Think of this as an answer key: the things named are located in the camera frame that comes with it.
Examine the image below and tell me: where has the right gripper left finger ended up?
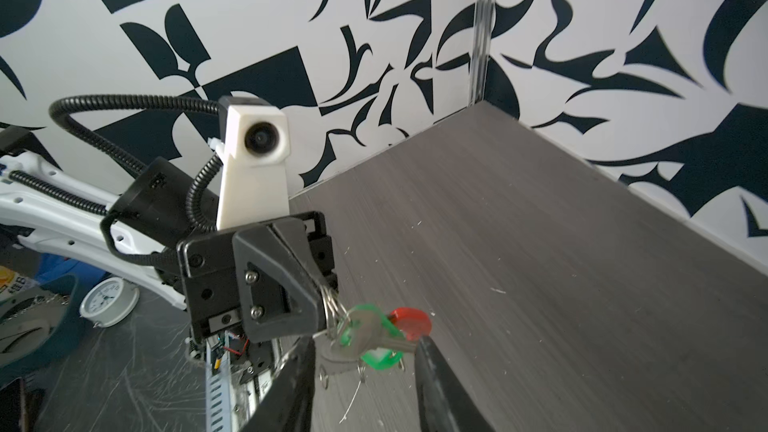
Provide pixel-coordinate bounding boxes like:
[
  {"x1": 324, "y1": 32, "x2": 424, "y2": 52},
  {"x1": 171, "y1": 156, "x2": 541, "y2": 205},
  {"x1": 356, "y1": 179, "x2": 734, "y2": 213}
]
[{"x1": 241, "y1": 337, "x2": 316, "y2": 432}]

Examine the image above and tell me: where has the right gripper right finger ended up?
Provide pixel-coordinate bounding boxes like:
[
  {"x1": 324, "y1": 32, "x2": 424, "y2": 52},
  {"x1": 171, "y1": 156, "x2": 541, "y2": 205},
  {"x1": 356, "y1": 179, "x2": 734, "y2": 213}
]
[{"x1": 415, "y1": 336, "x2": 493, "y2": 432}]

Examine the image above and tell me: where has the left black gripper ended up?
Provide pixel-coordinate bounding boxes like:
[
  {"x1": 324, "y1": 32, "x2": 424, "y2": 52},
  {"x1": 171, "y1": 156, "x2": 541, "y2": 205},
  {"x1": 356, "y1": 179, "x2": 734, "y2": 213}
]
[{"x1": 177, "y1": 211, "x2": 338, "y2": 342}]

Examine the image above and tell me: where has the large wire keyring red sleeve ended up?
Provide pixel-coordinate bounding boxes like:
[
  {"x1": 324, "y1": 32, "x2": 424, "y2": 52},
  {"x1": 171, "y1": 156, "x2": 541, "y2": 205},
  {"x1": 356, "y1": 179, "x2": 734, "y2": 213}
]
[{"x1": 315, "y1": 292, "x2": 432, "y2": 376}]

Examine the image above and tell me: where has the green capped key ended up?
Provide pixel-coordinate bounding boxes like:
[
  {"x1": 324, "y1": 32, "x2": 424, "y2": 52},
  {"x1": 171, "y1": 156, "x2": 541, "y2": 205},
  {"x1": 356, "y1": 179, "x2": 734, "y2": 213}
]
[{"x1": 330, "y1": 304, "x2": 417, "y2": 370}]

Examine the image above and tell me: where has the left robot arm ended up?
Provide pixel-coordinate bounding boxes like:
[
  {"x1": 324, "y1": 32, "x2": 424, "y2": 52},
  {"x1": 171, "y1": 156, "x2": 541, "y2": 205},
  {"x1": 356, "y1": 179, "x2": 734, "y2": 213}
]
[{"x1": 1, "y1": 126, "x2": 334, "y2": 343}]

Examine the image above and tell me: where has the white alarm clock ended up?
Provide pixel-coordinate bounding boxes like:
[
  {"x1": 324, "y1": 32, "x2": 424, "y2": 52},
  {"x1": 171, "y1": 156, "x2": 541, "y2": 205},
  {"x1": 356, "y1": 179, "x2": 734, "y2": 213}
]
[{"x1": 79, "y1": 277, "x2": 140, "y2": 328}]

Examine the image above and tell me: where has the white slotted cable duct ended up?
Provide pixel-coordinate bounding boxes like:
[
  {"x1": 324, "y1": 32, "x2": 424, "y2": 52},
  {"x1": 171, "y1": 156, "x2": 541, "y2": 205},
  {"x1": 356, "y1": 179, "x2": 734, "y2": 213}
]
[{"x1": 205, "y1": 344, "x2": 234, "y2": 432}]

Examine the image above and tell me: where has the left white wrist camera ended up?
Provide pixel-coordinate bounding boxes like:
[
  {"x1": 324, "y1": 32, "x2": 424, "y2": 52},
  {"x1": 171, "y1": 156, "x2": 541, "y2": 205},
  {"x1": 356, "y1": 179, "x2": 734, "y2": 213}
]
[{"x1": 216, "y1": 97, "x2": 291, "y2": 230}]

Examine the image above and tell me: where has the left black corrugated cable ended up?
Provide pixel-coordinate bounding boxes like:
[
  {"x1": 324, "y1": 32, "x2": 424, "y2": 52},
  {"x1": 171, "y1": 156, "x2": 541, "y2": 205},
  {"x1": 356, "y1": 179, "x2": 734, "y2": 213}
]
[{"x1": 49, "y1": 93, "x2": 224, "y2": 235}]

